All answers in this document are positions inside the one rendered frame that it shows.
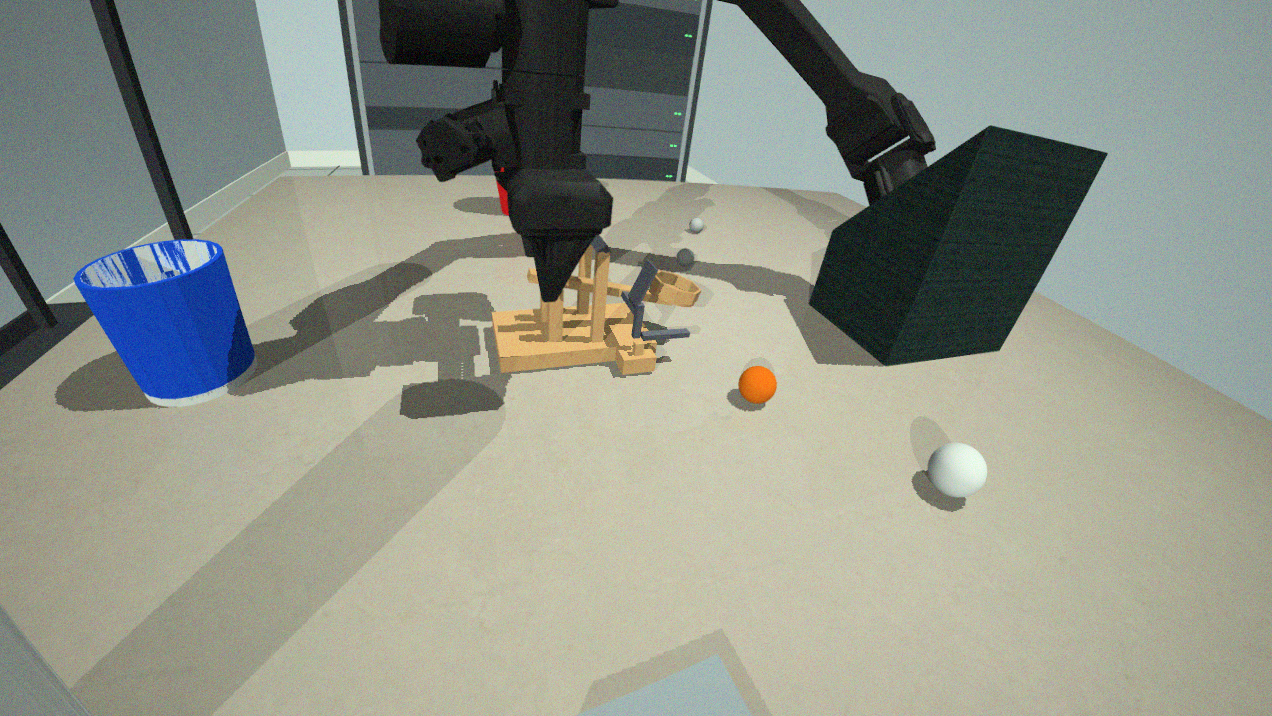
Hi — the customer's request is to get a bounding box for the orange ball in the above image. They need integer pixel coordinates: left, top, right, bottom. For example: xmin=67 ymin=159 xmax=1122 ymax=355
xmin=738 ymin=366 xmax=777 ymax=404

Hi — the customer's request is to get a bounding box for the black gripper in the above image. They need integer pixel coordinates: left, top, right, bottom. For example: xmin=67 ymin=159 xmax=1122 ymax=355
xmin=494 ymin=70 xmax=613 ymax=301

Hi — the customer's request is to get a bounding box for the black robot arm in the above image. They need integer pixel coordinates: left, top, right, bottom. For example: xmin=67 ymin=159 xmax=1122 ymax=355
xmin=378 ymin=0 xmax=936 ymax=205

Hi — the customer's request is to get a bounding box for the blue mug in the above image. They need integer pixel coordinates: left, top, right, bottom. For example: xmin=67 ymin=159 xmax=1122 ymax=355
xmin=74 ymin=239 xmax=257 ymax=407

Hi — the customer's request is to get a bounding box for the red plastic cup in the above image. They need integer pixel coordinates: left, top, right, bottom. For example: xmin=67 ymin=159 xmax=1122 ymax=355
xmin=495 ymin=168 xmax=509 ymax=215

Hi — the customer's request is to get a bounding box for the white ball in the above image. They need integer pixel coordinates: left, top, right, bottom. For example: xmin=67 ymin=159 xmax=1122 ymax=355
xmin=927 ymin=443 xmax=987 ymax=497

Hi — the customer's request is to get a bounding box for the wooden toy catapult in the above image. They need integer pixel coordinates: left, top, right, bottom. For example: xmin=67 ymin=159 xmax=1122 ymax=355
xmin=492 ymin=234 xmax=702 ymax=375

